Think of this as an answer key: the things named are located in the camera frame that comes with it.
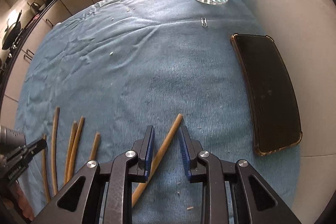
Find black wok on stove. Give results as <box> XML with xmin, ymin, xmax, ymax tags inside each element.
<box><xmin>2</xmin><ymin>10</ymin><xmax>22</xmax><ymax>50</ymax></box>

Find blue towel table cloth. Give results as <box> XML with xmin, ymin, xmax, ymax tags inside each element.
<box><xmin>14</xmin><ymin>0</ymin><xmax>301</xmax><ymax>224</ymax></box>

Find lower kitchen cabinets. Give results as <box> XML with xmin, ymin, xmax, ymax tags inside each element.
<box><xmin>1</xmin><ymin>0</ymin><xmax>102</xmax><ymax>128</ymax></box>

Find black smartphone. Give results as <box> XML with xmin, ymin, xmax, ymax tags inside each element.
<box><xmin>231</xmin><ymin>34</ymin><xmax>302</xmax><ymax>156</ymax></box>

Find metal paper clip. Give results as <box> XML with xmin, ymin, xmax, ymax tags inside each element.
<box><xmin>201</xmin><ymin>17</ymin><xmax>208</xmax><ymax>28</ymax></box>

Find black electric kettle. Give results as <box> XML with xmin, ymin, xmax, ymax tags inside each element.
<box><xmin>30</xmin><ymin>2</ymin><xmax>41</xmax><ymax>15</ymax></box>

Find person left hand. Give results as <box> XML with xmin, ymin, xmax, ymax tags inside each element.
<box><xmin>11</xmin><ymin>182</ymin><xmax>35</xmax><ymax>221</ymax></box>

